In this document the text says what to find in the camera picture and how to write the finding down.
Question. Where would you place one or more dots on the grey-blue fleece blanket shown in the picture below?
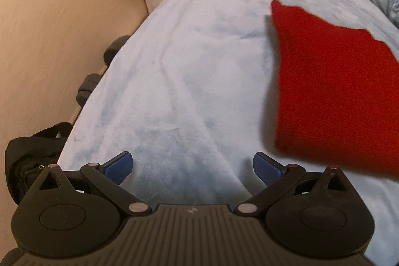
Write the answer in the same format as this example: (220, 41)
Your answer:
(385, 1)

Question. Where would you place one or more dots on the light blue fleece blanket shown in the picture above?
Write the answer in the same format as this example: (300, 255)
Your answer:
(193, 66)

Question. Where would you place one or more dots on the red knit sweater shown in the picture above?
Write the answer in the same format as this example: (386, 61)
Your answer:
(327, 82)

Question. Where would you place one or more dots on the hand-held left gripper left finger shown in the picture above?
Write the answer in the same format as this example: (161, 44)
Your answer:
(117, 168)

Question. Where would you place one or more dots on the black soft object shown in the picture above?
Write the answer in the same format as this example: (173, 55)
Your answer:
(88, 87)
(116, 47)

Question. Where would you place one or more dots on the black bag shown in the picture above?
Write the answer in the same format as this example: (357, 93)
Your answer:
(31, 150)

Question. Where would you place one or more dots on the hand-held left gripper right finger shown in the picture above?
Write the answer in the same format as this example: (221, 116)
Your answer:
(267, 168)

